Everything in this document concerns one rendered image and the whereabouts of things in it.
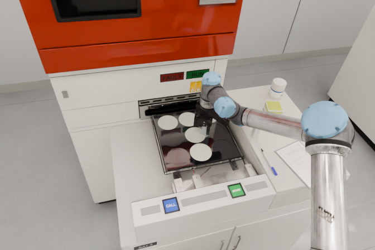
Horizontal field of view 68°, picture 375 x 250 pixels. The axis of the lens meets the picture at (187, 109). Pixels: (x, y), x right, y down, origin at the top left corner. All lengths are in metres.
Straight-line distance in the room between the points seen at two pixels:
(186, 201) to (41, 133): 1.93
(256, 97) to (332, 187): 0.83
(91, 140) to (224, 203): 0.82
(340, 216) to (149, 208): 0.62
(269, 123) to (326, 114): 0.28
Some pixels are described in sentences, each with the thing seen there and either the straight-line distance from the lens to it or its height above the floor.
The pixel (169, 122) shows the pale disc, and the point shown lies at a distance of 1.42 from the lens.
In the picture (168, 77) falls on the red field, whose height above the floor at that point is 1.10.
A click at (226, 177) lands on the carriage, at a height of 0.88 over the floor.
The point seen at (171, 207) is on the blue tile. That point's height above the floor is 0.96.
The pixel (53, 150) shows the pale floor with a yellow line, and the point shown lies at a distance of 2.62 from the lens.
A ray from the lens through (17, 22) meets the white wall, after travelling 2.91.
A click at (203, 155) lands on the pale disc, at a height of 0.90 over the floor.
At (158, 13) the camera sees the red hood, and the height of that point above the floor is 1.45.
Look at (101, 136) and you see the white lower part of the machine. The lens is 1.59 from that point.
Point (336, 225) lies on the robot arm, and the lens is 0.81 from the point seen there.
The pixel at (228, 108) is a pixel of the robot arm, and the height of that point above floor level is 1.23.
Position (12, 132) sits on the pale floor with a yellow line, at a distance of 2.91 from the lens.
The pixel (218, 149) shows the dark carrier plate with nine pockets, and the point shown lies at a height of 0.90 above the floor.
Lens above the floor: 1.93
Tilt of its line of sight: 44 degrees down
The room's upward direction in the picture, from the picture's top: 4 degrees clockwise
